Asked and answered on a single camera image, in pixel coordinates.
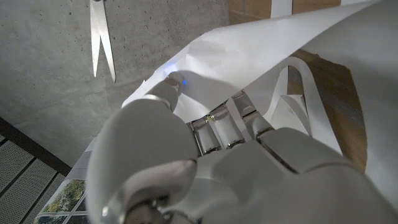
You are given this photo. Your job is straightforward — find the printed window forest backdrop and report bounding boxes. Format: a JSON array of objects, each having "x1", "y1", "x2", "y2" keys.
[{"x1": 32, "y1": 136, "x2": 100, "y2": 224}]

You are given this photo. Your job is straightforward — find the scissors with beige grey handles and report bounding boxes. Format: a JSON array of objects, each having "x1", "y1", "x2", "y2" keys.
[{"x1": 89, "y1": 0, "x2": 117, "y2": 84}]

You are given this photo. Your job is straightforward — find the long white receipt paper strip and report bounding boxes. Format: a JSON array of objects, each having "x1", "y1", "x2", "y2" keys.
[{"x1": 121, "y1": 0, "x2": 398, "y2": 212}]

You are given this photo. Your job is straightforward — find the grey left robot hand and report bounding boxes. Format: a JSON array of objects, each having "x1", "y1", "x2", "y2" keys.
[{"x1": 85, "y1": 71, "x2": 398, "y2": 224}]

